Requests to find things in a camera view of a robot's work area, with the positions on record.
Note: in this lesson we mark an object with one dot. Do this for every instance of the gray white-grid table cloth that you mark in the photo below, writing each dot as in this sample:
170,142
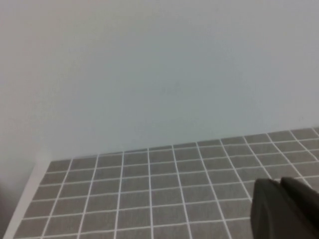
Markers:
149,186

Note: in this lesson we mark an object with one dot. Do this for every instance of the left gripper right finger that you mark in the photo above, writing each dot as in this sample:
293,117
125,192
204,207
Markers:
304,206

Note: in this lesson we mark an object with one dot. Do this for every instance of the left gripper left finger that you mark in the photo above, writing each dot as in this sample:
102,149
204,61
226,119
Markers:
269,214

